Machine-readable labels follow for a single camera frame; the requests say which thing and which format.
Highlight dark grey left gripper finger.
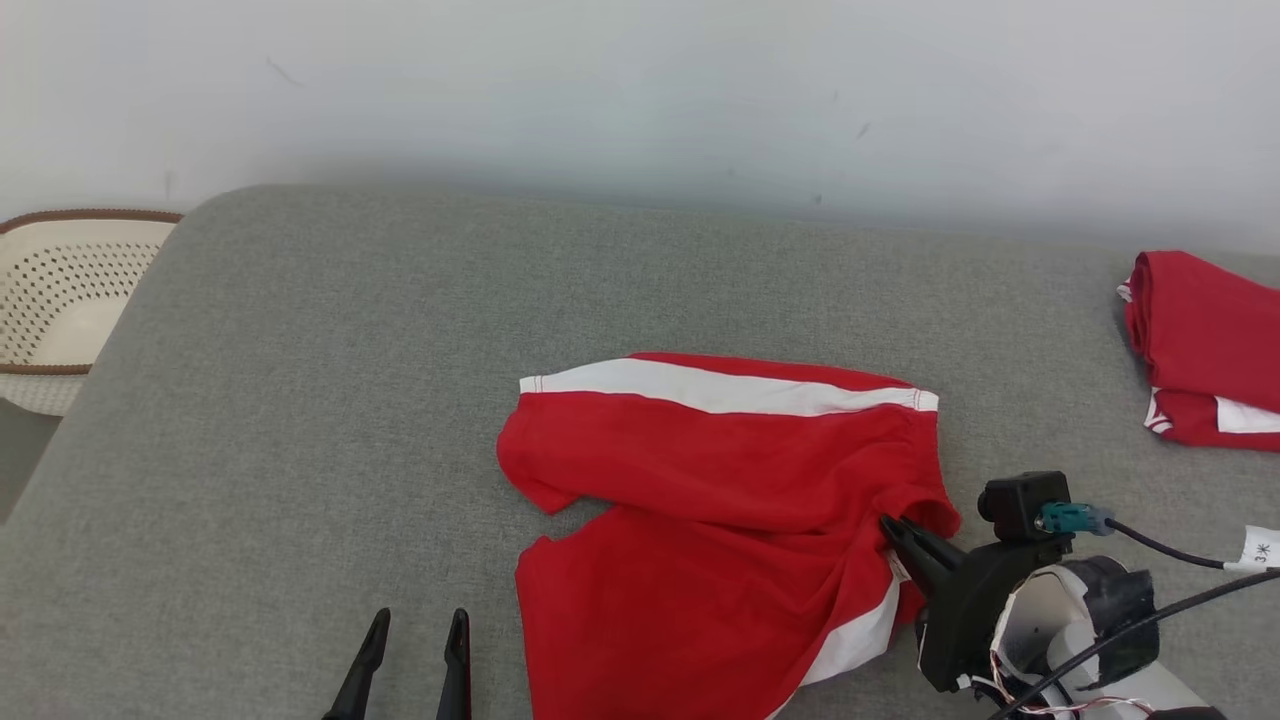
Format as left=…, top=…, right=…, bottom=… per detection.
left=322, top=607, right=393, bottom=720
left=435, top=608, right=473, bottom=720

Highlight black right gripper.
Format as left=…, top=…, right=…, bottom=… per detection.
left=878, top=515, right=1071, bottom=693

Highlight cream perforated laundry basket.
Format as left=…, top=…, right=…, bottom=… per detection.
left=0, top=208, right=186, bottom=417

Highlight red jersey with white sleeves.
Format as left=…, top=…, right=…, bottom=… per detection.
left=1117, top=250, right=1280, bottom=453

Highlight right camera cable teal plug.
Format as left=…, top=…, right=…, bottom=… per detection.
left=1037, top=502, right=1280, bottom=574

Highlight grey fabric sofa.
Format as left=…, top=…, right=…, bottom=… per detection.
left=0, top=185, right=1280, bottom=720

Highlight red shorts with white stripes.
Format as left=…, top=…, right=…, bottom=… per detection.
left=497, top=352, right=963, bottom=720

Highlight thin red white wire bundle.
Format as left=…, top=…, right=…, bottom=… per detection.
left=985, top=640, right=1153, bottom=720

